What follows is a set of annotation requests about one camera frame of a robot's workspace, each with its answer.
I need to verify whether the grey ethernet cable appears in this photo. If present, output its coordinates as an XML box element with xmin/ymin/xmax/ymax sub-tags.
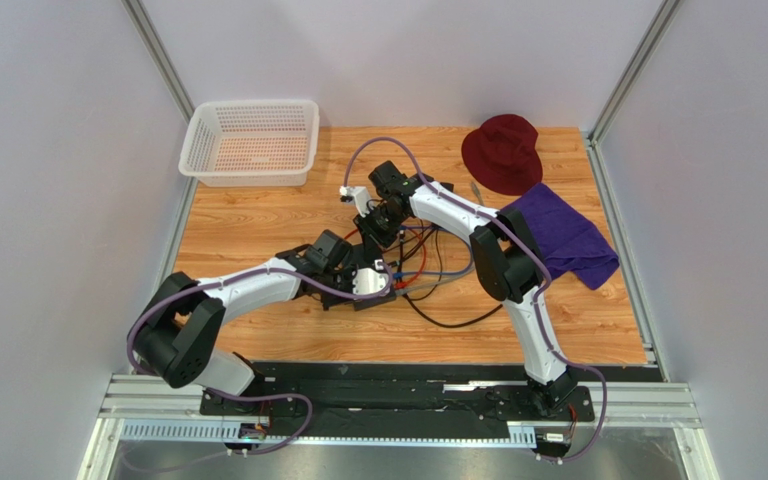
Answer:
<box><xmin>393</xmin><ymin>179</ymin><xmax>486</xmax><ymax>297</ymax></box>

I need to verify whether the black network switch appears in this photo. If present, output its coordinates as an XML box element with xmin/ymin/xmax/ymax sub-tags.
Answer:
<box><xmin>337</xmin><ymin>244</ymin><xmax>396</xmax><ymax>311</ymax></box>

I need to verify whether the white plastic basket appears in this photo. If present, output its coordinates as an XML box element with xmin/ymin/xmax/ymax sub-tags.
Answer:
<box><xmin>178</xmin><ymin>100</ymin><xmax>320</xmax><ymax>188</ymax></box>

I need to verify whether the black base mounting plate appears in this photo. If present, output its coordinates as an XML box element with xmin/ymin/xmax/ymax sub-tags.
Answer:
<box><xmin>200</xmin><ymin>361</ymin><xmax>599</xmax><ymax>440</ymax></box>

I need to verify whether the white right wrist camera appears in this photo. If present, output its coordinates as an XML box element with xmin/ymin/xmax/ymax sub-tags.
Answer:
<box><xmin>339</xmin><ymin>186</ymin><xmax>372</xmax><ymax>217</ymax></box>

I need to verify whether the blue ethernet cable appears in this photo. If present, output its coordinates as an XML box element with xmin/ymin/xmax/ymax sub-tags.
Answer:
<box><xmin>393</xmin><ymin>224</ymin><xmax>477</xmax><ymax>278</ymax></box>

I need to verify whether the aluminium frame rail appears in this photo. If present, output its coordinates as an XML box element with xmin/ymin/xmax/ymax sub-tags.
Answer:
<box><xmin>79</xmin><ymin>363</ymin><xmax>718</xmax><ymax>479</ymax></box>

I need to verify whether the purple cloth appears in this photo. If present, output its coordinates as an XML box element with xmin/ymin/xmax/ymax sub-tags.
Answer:
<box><xmin>509</xmin><ymin>183</ymin><xmax>620</xmax><ymax>290</ymax></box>

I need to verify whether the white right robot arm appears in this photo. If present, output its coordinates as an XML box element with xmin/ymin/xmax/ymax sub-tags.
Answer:
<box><xmin>340</xmin><ymin>161</ymin><xmax>577</xmax><ymax>417</ymax></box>

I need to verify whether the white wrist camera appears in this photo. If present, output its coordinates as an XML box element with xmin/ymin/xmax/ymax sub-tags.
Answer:
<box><xmin>352</xmin><ymin>259</ymin><xmax>393</xmax><ymax>300</ymax></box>
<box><xmin>339</xmin><ymin>186</ymin><xmax>372</xmax><ymax>217</ymax></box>

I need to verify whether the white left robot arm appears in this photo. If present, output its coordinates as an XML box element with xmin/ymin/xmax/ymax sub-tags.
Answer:
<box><xmin>127</xmin><ymin>230</ymin><xmax>358</xmax><ymax>395</ymax></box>

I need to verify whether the dark red bucket hat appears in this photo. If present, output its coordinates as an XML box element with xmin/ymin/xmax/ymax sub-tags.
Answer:
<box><xmin>461</xmin><ymin>114</ymin><xmax>543</xmax><ymax>196</ymax></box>

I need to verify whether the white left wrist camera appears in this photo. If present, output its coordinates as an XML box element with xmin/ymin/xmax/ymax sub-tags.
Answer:
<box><xmin>352</xmin><ymin>259</ymin><xmax>393</xmax><ymax>300</ymax></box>

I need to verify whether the black mains power cord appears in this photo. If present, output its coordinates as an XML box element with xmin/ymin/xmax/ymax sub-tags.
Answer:
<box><xmin>400</xmin><ymin>226</ymin><xmax>504</xmax><ymax>329</ymax></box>

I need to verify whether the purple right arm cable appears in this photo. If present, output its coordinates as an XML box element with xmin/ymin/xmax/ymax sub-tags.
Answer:
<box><xmin>342</xmin><ymin>137</ymin><xmax>609</xmax><ymax>464</ymax></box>

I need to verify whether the black ethernet cable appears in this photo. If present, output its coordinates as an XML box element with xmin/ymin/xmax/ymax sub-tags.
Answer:
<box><xmin>387</xmin><ymin>222</ymin><xmax>445</xmax><ymax>302</ymax></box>

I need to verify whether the red ethernet cable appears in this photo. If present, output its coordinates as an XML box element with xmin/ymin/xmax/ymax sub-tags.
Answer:
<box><xmin>343</xmin><ymin>226</ymin><xmax>429</xmax><ymax>289</ymax></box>

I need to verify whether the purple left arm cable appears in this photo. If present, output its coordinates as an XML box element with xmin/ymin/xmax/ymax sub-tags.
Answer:
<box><xmin>125</xmin><ymin>260</ymin><xmax>395</xmax><ymax>458</ymax></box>

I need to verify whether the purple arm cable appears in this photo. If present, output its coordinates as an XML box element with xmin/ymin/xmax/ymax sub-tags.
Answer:
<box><xmin>125</xmin><ymin>260</ymin><xmax>395</xmax><ymax>458</ymax></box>
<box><xmin>342</xmin><ymin>137</ymin><xmax>609</xmax><ymax>464</ymax></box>

